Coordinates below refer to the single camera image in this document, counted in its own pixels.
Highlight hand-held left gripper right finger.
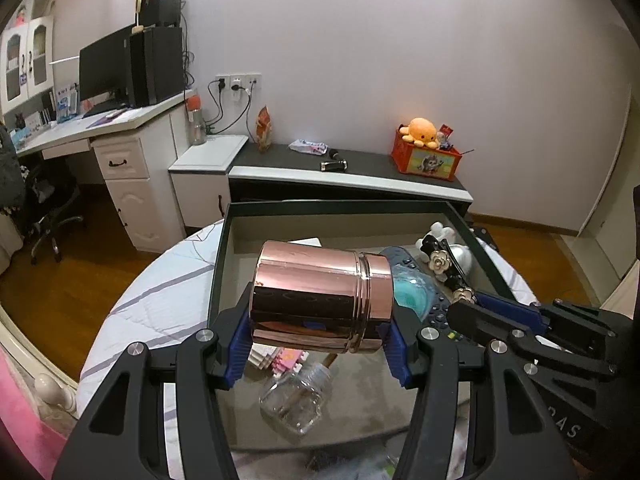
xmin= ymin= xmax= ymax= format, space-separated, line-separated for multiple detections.
xmin=379 ymin=310 xmax=566 ymax=480

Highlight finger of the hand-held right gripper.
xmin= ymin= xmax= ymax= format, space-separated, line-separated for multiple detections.
xmin=446 ymin=302 xmax=615 ymax=379
xmin=474 ymin=291 xmax=547 ymax=332

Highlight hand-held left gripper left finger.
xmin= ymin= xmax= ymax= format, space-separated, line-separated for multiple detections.
xmin=52 ymin=280 xmax=253 ymax=480

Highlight pink block toy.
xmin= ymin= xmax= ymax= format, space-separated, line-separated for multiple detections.
xmin=249 ymin=344 xmax=307 ymax=379

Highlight black remote control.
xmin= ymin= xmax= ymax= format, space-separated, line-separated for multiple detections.
xmin=380 ymin=246 xmax=467 ymax=347

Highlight teal round dish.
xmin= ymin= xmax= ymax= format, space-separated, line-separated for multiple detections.
xmin=392 ymin=265 xmax=442 ymax=322

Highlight large black tray box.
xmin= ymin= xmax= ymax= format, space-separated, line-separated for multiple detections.
xmin=207 ymin=200 xmax=532 ymax=453

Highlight black flower hair clip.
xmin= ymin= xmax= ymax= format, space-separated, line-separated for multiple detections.
xmin=417 ymin=235 xmax=477 ymax=304

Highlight clear glass bottle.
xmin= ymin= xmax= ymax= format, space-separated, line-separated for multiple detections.
xmin=259 ymin=362 xmax=334 ymax=436

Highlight white bear figurine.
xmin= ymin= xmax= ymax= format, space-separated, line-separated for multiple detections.
xmin=429 ymin=221 xmax=474 ymax=272

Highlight rose gold metal canister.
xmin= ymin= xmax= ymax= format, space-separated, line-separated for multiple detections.
xmin=248 ymin=240 xmax=395 ymax=354

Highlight black object on floor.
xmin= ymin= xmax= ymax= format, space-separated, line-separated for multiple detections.
xmin=472 ymin=226 xmax=499 ymax=252

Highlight white side cabinet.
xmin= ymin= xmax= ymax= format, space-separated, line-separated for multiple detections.
xmin=168 ymin=135 xmax=250 ymax=229

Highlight orange storage box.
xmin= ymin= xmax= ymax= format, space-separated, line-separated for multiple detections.
xmin=391 ymin=127 xmax=462 ymax=183

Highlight low dark top cabinet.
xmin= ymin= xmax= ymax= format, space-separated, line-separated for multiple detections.
xmin=227 ymin=143 xmax=474 ymax=217

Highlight white desk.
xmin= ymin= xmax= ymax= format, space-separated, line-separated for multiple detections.
xmin=0 ymin=92 xmax=194 ymax=254

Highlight orange plush octopus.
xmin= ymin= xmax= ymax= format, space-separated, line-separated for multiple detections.
xmin=398 ymin=117 xmax=441 ymax=149

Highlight white crumpled bag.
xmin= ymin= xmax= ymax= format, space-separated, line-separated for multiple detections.
xmin=289 ymin=138 xmax=329 ymax=155

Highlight brown snack bag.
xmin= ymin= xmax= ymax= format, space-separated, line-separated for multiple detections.
xmin=255 ymin=105 xmax=274 ymax=151

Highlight orange cap water bottle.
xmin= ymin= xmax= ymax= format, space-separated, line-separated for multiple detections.
xmin=186 ymin=91 xmax=207 ymax=147

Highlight black office chair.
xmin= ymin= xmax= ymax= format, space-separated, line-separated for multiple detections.
xmin=17 ymin=157 xmax=84 ymax=264

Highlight black keyboard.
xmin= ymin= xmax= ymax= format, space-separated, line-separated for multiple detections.
xmin=82 ymin=105 xmax=129 ymax=119

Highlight grey jacket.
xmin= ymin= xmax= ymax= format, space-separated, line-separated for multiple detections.
xmin=0 ymin=124 xmax=27 ymax=217

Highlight black computer tower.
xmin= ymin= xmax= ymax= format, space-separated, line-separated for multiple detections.
xmin=129 ymin=26 xmax=185 ymax=109

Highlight blue box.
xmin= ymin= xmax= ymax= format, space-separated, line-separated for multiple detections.
xmin=55 ymin=85 xmax=81 ymax=124

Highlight black computer monitor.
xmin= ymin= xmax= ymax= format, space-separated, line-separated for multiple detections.
xmin=79 ymin=25 xmax=136 ymax=106

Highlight black speaker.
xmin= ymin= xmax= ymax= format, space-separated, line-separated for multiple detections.
xmin=139 ymin=0 xmax=182 ymax=29

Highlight white hutch cabinet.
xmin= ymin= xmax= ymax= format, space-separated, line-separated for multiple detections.
xmin=0 ymin=15 xmax=55 ymax=117

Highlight white bed frame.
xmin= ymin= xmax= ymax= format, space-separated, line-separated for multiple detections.
xmin=0 ymin=302 xmax=82 ymax=418

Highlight black power cables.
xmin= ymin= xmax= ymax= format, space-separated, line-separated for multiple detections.
xmin=204 ymin=80 xmax=256 ymax=136

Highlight white wall outlet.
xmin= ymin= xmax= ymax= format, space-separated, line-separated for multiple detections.
xmin=216 ymin=74 xmax=264 ymax=92

